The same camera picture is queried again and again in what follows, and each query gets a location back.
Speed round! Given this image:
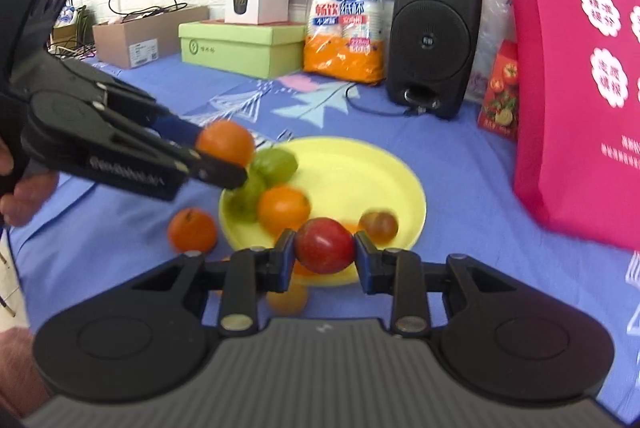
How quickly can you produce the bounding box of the orange mandarin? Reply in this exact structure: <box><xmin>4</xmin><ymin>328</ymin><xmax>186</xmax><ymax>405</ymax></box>
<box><xmin>257</xmin><ymin>186</ymin><xmax>312</xmax><ymax>237</ymax></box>
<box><xmin>167</xmin><ymin>207</ymin><xmax>219</xmax><ymax>255</ymax></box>
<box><xmin>196</xmin><ymin>120</ymin><xmax>257</xmax><ymax>169</ymax></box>

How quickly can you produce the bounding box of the brownish red tomato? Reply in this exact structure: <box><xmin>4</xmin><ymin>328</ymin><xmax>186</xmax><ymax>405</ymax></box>
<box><xmin>358</xmin><ymin>210</ymin><xmax>399</xmax><ymax>243</ymax></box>

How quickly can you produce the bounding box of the pink tote bag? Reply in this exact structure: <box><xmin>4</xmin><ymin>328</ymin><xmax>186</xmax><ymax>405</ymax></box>
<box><xmin>506</xmin><ymin>0</ymin><xmax>640</xmax><ymax>252</ymax></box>

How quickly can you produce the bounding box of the black speaker cable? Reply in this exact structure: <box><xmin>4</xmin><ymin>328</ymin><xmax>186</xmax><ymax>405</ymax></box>
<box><xmin>344</xmin><ymin>82</ymin><xmax>426</xmax><ymax>117</ymax></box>

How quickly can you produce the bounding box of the tangle of cables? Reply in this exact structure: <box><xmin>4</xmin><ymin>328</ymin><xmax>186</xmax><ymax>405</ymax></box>
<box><xmin>47</xmin><ymin>5</ymin><xmax>96</xmax><ymax>58</ymax></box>

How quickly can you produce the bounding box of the person's left hand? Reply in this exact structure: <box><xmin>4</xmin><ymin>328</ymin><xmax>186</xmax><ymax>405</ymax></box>
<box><xmin>0</xmin><ymin>139</ymin><xmax>60</xmax><ymax>229</ymax></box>

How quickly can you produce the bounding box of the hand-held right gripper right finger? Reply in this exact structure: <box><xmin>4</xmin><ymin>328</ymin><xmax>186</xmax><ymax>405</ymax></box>
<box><xmin>354</xmin><ymin>232</ymin><xmax>516</xmax><ymax>335</ymax></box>

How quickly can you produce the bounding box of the brown cardboard box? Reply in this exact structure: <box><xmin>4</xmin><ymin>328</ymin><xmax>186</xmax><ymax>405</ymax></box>
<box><xmin>92</xmin><ymin>5</ymin><xmax>211</xmax><ymax>70</ymax></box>

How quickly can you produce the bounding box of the red printed carton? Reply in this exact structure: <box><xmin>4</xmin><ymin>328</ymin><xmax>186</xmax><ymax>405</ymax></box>
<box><xmin>477</xmin><ymin>39</ymin><xmax>521</xmax><ymax>143</ymax></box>

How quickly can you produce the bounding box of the orange paper cup pack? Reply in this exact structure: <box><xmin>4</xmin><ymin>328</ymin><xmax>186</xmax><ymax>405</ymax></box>
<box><xmin>303</xmin><ymin>0</ymin><xmax>391</xmax><ymax>86</ymax></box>

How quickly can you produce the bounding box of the green tomato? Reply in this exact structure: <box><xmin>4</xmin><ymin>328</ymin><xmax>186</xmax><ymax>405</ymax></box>
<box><xmin>223</xmin><ymin>175</ymin><xmax>266</xmax><ymax>223</ymax></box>
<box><xmin>250</xmin><ymin>148</ymin><xmax>299</xmax><ymax>187</ymax></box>

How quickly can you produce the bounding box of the yellow plastic plate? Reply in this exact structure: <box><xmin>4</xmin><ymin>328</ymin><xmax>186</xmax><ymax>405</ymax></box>
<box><xmin>218</xmin><ymin>137</ymin><xmax>427</xmax><ymax>285</ymax></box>

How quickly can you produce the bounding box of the red apple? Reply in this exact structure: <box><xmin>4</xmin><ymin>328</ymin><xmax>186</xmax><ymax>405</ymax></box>
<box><xmin>294</xmin><ymin>217</ymin><xmax>357</xmax><ymax>275</ymax></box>

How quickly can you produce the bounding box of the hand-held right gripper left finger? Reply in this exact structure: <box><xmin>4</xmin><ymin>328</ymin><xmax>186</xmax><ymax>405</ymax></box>
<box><xmin>131</xmin><ymin>229</ymin><xmax>297</xmax><ymax>334</ymax></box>

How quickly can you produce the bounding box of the light green lidded box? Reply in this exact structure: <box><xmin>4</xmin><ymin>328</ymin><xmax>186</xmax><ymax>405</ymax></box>
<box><xmin>178</xmin><ymin>20</ymin><xmax>307</xmax><ymax>79</ymax></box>

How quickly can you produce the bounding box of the person's left forearm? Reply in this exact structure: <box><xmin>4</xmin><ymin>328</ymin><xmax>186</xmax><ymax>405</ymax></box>
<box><xmin>0</xmin><ymin>327</ymin><xmax>52</xmax><ymax>420</ymax></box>

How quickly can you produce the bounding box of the black speaker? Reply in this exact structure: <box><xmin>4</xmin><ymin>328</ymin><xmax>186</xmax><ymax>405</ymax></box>
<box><xmin>386</xmin><ymin>0</ymin><xmax>484</xmax><ymax>121</ymax></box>

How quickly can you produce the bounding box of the small yellow mandarin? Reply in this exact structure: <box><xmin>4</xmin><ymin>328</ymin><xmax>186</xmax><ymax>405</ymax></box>
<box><xmin>266</xmin><ymin>280</ymin><xmax>309</xmax><ymax>315</ymax></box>

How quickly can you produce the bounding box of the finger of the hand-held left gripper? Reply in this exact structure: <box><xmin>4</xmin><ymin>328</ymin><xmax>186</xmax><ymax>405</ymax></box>
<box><xmin>176</xmin><ymin>147</ymin><xmax>249</xmax><ymax>190</ymax></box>
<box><xmin>149</xmin><ymin>110</ymin><xmax>212</xmax><ymax>147</ymax></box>

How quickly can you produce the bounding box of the blue printed tablecloth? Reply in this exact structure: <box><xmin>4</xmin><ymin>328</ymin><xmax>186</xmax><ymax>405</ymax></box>
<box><xmin>10</xmin><ymin>52</ymin><xmax>640</xmax><ymax>424</ymax></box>

